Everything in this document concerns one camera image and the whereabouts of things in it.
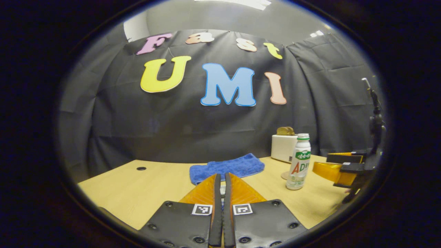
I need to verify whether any blue towel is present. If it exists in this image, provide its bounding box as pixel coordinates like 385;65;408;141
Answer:
189;153;265;185

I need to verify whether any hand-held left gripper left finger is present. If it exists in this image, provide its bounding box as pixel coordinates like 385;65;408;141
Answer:
139;174;223;248

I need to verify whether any white water bottle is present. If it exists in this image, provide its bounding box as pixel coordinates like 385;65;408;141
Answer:
286;133;311;190

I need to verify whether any ceiling light panel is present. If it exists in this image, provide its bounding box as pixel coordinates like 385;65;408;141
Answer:
195;0;273;10

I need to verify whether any white toaster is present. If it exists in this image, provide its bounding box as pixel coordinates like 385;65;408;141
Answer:
271;134;299;163

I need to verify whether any black backdrop cloth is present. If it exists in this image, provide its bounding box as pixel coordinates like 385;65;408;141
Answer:
59;29;383;183

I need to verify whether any dark metal stand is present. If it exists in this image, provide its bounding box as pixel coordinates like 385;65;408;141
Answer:
362;77;386;155

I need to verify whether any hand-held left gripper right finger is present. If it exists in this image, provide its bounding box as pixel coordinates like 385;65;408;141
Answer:
224;172;308;248

